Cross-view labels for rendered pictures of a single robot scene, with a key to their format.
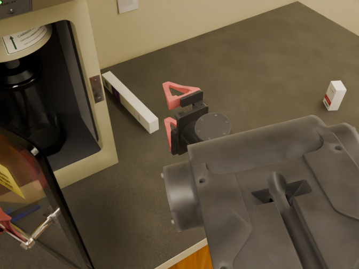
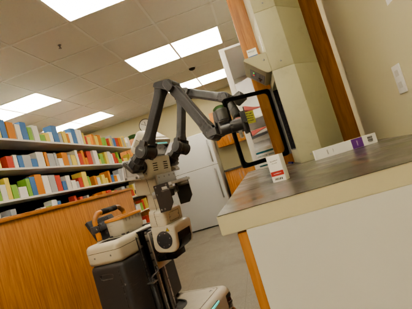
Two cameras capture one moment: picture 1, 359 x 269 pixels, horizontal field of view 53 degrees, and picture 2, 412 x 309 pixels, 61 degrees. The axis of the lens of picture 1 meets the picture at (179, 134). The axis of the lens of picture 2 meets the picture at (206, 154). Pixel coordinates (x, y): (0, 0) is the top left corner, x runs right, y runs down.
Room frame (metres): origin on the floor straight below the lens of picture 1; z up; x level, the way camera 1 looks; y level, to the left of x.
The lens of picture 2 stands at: (1.34, -1.40, 1.03)
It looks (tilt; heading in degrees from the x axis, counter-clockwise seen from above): 3 degrees up; 130
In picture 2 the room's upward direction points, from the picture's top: 17 degrees counter-clockwise
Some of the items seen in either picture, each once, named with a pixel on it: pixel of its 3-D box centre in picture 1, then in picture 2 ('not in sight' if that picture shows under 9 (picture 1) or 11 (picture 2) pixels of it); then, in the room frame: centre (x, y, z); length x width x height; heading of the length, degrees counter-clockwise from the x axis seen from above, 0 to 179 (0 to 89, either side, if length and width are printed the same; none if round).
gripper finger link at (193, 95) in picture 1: (178, 102); (251, 112); (0.51, 0.00, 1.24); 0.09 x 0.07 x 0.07; 32
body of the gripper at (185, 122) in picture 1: (198, 137); (238, 124); (0.45, -0.04, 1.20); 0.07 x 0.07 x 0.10; 32
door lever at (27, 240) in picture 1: (21, 222); not in sight; (0.27, 0.24, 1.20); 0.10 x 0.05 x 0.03; 58
